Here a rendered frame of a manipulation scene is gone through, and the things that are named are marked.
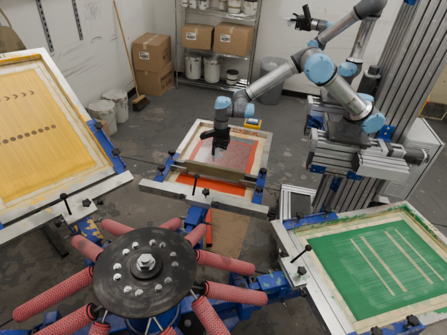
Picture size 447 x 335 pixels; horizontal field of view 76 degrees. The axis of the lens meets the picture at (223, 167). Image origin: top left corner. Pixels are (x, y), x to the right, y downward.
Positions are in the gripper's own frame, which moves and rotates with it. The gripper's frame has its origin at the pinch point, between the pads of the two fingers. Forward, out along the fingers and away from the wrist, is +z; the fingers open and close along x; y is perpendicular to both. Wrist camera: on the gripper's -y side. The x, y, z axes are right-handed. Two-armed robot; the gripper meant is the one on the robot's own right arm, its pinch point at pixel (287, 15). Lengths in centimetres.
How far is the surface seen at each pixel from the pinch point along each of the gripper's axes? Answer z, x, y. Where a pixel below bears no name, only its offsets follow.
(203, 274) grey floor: -25, -141, 150
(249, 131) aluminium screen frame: -13, -66, 61
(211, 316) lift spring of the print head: -79, -193, 19
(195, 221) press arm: -42, -159, 42
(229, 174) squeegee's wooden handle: -34, -120, 49
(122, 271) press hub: -53, -201, 10
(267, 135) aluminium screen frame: -25, -61, 62
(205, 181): -22, -128, 55
